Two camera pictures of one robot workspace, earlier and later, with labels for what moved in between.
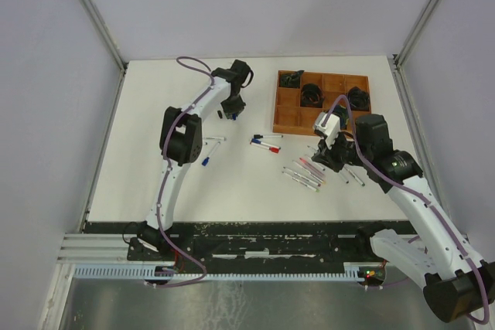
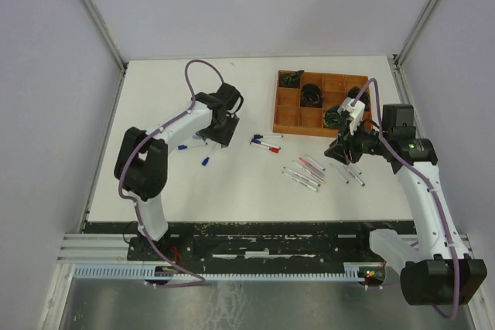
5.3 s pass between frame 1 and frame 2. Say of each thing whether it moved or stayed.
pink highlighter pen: stayed
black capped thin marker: stayed
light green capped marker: stayed
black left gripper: moved
